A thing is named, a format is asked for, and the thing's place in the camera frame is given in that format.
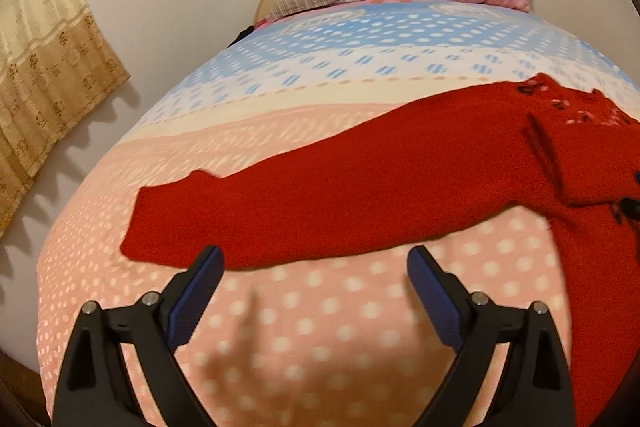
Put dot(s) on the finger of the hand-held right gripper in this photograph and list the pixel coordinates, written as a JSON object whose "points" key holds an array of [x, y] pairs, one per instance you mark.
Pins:
{"points": [[631, 208]]}

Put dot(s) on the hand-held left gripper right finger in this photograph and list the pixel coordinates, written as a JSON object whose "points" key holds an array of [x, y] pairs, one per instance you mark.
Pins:
{"points": [[432, 289]]}

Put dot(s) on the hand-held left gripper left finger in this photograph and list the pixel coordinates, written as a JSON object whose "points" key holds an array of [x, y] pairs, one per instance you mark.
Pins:
{"points": [[197, 289]]}

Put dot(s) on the red knit sweater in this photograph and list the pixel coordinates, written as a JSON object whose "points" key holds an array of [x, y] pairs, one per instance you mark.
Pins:
{"points": [[380, 187]]}

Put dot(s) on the bed with dotted bedsheet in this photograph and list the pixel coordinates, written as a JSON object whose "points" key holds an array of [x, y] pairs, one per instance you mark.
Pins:
{"points": [[320, 347]]}

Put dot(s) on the black object beside bed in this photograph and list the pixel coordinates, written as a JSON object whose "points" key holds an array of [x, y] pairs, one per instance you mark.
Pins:
{"points": [[244, 34]]}

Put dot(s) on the beige patterned curtain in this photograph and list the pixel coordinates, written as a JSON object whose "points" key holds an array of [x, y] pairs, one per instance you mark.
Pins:
{"points": [[47, 67]]}

